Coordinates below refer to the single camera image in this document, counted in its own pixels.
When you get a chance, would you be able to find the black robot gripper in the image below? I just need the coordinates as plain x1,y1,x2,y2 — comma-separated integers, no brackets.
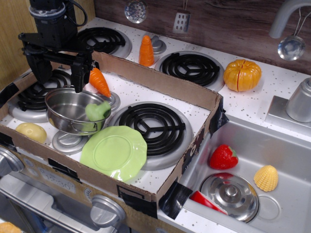
18,7,94,93

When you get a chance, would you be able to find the light green toy broccoli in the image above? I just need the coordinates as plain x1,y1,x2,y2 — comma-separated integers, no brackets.
85,101,111,121

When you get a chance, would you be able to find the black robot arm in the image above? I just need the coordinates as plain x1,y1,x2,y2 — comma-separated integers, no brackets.
18,0,94,93

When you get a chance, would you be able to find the stainless steel pot lid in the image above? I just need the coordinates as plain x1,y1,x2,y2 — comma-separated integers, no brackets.
199,172,259,223

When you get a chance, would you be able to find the orange toy carrot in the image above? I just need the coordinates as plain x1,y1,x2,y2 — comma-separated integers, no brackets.
89,67,111,98

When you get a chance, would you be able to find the black front left burner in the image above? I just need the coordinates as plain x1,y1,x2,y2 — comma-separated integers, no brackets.
8,69,71,123

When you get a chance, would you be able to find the black burner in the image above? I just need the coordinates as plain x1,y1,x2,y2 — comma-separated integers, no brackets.
108,101,193,171
155,51,225,92
8,69,71,123
77,27,132,58

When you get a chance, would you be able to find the black back left burner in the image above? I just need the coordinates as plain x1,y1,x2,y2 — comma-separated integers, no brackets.
77,27,132,58

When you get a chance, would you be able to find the silver round stove cap middle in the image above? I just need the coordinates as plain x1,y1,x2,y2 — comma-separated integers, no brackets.
106,92,121,112

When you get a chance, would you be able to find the silver round stove cap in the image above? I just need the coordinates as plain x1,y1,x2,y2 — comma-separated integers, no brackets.
106,92,121,112
52,131,89,155
151,35,167,55

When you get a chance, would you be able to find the yellow toy potato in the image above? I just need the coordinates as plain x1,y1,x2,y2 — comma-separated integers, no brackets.
15,123,47,143

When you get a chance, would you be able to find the silver round stove cap front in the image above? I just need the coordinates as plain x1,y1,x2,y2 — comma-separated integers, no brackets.
52,131,89,155

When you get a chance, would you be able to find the orange toy carrot cone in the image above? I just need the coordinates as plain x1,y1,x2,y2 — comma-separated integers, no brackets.
138,35,154,67

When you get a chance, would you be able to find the brown cardboard fence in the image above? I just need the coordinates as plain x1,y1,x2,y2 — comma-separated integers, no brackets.
0,51,227,213

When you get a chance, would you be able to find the hanging silver skimmer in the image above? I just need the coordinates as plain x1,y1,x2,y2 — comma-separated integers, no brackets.
124,0,148,24

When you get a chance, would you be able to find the silver round stove cap back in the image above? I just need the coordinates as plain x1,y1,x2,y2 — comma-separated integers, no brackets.
151,35,167,55

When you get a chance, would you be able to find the light green plastic plate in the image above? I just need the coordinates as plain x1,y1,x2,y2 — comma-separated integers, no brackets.
80,126,147,182

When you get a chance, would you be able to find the silver stove knob left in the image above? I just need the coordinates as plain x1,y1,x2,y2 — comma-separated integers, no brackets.
0,147,24,177

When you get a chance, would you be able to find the silver stove knob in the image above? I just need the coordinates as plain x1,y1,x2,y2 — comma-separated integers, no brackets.
90,195,126,228
0,147,24,177

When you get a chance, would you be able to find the black front right burner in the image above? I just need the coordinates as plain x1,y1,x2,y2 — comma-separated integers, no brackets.
108,101,193,171

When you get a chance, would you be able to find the hanging silver spatula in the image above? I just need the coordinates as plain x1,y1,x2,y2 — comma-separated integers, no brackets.
173,0,191,34

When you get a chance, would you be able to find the black back right burner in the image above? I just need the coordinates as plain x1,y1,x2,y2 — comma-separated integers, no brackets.
155,51,225,92

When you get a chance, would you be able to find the silver stove knob right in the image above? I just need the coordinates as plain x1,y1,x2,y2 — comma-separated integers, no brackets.
90,195,126,228

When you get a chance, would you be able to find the yellow toy at corner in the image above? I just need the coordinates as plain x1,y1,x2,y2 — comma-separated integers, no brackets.
0,222,21,233

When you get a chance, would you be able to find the orange toy pumpkin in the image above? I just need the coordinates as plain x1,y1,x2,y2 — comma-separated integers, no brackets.
223,59,262,92

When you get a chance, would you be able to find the red toy strawberry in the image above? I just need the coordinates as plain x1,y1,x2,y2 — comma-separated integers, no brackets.
209,144,239,170

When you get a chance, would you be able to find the red toy pepper piece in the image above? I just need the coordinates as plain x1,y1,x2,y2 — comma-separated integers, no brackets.
190,191,228,215

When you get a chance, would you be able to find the silver sink basin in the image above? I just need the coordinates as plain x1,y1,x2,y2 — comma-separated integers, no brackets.
181,117,311,233

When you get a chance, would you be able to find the hanging silver ladle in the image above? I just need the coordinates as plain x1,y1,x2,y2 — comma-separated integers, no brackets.
277,8,311,61

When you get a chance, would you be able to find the yellow toy corn piece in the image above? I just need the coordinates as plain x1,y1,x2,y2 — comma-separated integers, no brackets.
254,165,278,192

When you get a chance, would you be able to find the silver faucet spout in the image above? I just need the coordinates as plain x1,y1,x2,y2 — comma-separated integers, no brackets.
269,0,311,39

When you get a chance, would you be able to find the silver faucet handle base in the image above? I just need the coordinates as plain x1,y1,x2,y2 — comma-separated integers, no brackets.
265,78,311,135

